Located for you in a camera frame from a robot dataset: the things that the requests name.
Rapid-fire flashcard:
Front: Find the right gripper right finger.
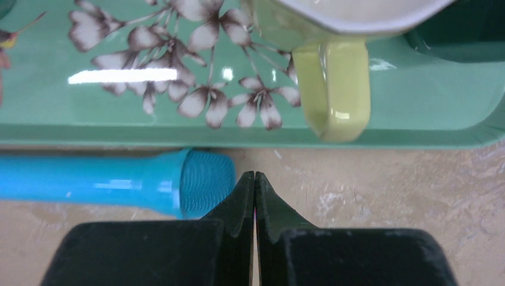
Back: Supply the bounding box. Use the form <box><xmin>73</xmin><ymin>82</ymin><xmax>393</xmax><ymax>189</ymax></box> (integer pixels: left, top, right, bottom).
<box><xmin>254</xmin><ymin>172</ymin><xmax>457</xmax><ymax>285</ymax></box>

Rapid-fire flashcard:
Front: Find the green floral bird tray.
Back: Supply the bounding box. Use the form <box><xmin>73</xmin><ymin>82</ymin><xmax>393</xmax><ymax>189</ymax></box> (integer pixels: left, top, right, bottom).
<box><xmin>1</xmin><ymin>1</ymin><xmax>504</xmax><ymax>148</ymax></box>

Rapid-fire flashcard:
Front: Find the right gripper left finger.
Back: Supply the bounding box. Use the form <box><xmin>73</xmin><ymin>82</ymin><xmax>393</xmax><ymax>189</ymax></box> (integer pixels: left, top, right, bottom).
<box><xmin>42</xmin><ymin>171</ymin><xmax>255</xmax><ymax>285</ymax></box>

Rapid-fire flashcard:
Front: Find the yellow-green hexagonal mug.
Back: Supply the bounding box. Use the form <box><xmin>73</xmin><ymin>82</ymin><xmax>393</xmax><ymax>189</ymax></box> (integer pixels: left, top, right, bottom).
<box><xmin>242</xmin><ymin>0</ymin><xmax>449</xmax><ymax>142</ymax></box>

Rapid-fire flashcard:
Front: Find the blue toy microphone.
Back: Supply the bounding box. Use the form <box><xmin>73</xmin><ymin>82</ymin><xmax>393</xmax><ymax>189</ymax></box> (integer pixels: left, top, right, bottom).
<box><xmin>1</xmin><ymin>149</ymin><xmax>236</xmax><ymax>219</ymax></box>

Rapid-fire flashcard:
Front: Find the dark green mug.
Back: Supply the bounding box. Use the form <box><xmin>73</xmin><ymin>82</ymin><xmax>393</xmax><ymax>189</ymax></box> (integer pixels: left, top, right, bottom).
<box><xmin>405</xmin><ymin>0</ymin><xmax>504</xmax><ymax>63</ymax></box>

